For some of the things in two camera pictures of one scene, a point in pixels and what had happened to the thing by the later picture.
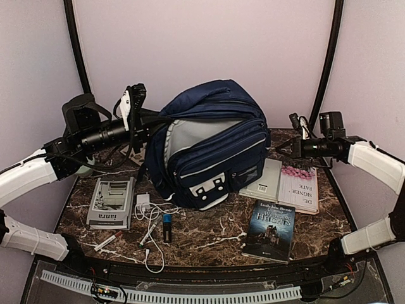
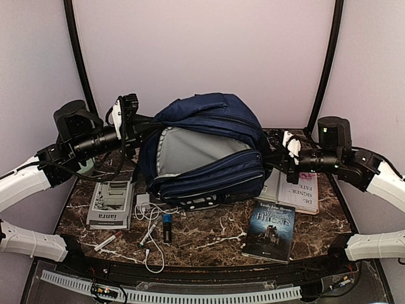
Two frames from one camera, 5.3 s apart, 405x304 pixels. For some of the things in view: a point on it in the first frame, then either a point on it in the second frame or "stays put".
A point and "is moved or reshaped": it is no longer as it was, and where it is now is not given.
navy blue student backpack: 214,141 is moved or reshaped
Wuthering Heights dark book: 269,232 stays put
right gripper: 297,147 -> 285,163
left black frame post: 71,20 stays put
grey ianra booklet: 112,204 stays put
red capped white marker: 107,241 stays put
